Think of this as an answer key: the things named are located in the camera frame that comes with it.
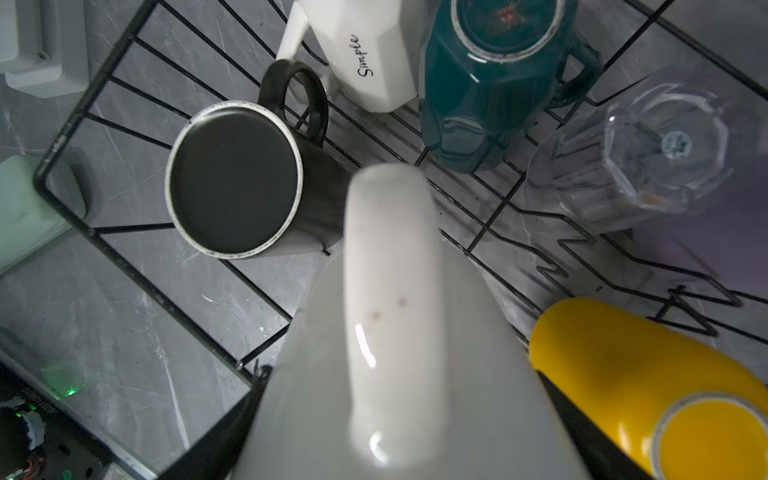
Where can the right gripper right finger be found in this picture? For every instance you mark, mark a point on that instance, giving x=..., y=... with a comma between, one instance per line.
x=603, y=459

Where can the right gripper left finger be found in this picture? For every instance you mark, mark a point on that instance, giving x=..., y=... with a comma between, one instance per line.
x=218, y=451

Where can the yellow mug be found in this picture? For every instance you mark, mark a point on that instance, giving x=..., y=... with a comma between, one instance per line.
x=678, y=408

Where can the red inside white mug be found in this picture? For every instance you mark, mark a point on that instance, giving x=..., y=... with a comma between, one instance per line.
x=400, y=363

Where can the black mug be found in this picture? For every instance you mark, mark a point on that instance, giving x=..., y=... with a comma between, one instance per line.
x=248, y=179

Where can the clear glass cup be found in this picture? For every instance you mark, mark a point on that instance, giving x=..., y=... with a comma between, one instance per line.
x=678, y=143

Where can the green mug cream inside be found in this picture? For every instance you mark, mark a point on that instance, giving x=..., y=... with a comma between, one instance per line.
x=490, y=68

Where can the lilac cup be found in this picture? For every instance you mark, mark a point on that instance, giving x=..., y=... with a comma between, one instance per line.
x=727, y=242

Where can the pale green case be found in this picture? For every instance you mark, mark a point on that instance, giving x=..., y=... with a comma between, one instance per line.
x=28, y=223

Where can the white rectangular box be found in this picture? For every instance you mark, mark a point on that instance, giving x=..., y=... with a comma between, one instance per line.
x=44, y=47

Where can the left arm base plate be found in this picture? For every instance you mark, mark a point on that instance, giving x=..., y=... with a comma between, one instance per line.
x=39, y=441

